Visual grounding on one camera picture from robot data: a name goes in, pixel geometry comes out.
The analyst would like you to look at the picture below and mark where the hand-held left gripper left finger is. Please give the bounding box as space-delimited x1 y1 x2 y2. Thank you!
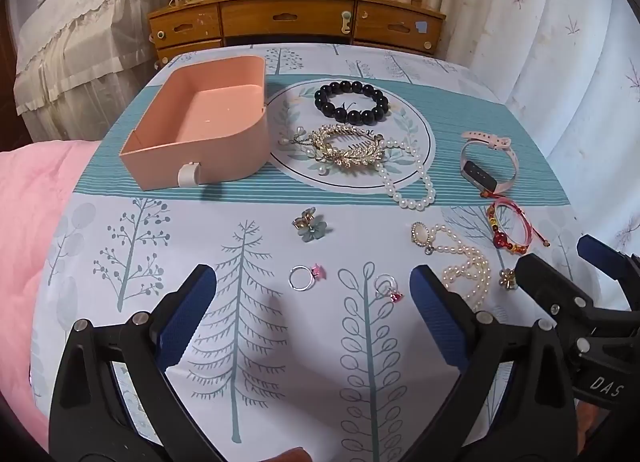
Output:
48 263 221 462

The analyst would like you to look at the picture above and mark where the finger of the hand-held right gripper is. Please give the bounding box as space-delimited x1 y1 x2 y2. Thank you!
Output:
514 253 608 343
576 235 640 313

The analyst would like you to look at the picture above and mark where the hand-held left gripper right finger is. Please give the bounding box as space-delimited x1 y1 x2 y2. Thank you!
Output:
400 264 581 462

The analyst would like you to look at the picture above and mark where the silver ring with red stone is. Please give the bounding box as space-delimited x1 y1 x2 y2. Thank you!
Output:
374 274 405 304

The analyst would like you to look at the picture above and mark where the red string bead bracelet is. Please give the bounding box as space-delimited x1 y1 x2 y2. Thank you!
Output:
485 194 553 255

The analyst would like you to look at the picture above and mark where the pearl bracelet with oval pendant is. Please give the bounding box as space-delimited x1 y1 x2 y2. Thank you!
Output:
411 222 492 313

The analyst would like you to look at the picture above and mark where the pink band smartwatch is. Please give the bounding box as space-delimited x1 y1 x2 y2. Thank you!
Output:
460 130 520 195

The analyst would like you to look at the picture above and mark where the white pearl necklace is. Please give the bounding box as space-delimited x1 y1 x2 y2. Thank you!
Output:
377 137 436 211

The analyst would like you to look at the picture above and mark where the silver ring with pink stone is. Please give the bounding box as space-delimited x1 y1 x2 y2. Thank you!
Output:
288 264 327 291

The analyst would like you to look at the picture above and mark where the green flower hair clip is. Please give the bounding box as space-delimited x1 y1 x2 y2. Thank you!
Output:
291 207 327 243

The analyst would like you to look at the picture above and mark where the pink jewelry box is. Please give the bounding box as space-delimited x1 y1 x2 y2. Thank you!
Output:
118 55 269 191

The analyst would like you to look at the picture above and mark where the gold leaf hair comb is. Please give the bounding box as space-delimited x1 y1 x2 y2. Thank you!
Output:
278 124 386 178

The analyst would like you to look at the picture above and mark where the black bead bracelet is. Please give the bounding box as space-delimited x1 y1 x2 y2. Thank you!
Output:
314 81 391 124

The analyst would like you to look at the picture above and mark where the pink blanket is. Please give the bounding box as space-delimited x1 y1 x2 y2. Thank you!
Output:
0 139 101 448

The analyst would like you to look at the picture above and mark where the white leaf print curtain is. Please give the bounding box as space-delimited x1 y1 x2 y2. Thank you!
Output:
430 0 640 293

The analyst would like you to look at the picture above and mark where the white lace-covered bed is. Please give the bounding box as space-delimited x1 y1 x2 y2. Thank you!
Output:
5 0 173 140

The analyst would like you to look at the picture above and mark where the wooden desk with drawers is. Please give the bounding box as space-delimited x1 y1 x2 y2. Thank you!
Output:
147 0 447 68

